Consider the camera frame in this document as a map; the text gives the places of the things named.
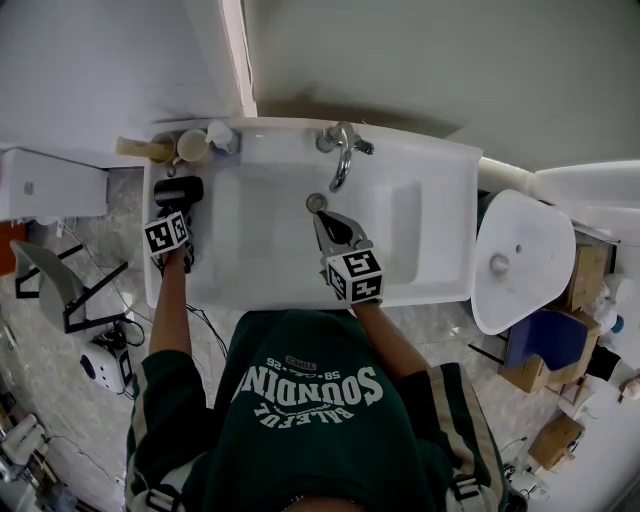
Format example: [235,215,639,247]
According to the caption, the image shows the thin black cable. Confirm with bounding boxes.
[185,301,229,359]

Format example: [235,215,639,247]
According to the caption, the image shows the white ceramic fixture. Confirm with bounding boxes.
[529,159,640,236]

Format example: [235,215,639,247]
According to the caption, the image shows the white cabinet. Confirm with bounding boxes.
[0,143,110,221]

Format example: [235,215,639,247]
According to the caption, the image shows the white bottle teal cap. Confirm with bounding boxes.
[598,308,627,347]

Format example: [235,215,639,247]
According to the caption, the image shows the cardboard box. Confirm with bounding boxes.
[499,309,602,394]
[528,414,586,471]
[564,239,614,312]

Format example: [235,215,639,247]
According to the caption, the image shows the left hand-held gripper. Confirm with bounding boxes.
[143,209,196,275]

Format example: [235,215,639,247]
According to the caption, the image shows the black device cable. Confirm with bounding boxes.
[92,319,151,351]

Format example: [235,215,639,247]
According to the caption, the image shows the person's left forearm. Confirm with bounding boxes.
[148,249,194,359]

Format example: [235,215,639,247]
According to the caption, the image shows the grey chair black legs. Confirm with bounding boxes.
[9,238,132,335]

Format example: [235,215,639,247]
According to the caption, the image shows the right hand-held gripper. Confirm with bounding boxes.
[312,209,386,305]

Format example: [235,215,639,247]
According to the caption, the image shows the chrome faucet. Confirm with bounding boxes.
[315,121,375,194]

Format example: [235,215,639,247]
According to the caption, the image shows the person's right forearm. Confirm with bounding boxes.
[349,297,432,397]

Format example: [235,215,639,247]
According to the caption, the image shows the white washbasin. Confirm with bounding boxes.
[143,117,484,312]

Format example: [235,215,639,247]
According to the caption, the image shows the orange sofa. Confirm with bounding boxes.
[0,221,32,277]

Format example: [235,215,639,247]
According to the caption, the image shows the cream mug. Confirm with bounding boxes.
[171,128,211,170]

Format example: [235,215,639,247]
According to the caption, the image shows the clear plastic cup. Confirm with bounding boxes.
[213,130,243,159]

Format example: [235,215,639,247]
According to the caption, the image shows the white floor device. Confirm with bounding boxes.
[79,343,135,395]

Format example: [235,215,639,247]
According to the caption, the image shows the white plastic device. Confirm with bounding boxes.
[0,413,47,464]

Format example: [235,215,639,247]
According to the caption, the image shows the black object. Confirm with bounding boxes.
[152,174,206,236]

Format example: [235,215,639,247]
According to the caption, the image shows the blue plastic panel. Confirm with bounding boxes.
[504,308,591,374]

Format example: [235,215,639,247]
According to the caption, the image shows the white oval ceramic sink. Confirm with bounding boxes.
[472,188,577,336]

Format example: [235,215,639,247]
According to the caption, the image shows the person's green printed shirt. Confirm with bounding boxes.
[124,308,509,512]

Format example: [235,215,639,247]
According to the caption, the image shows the beige mug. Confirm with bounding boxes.
[149,132,178,165]

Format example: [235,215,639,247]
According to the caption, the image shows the black metal stand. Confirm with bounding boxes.
[467,329,511,364]

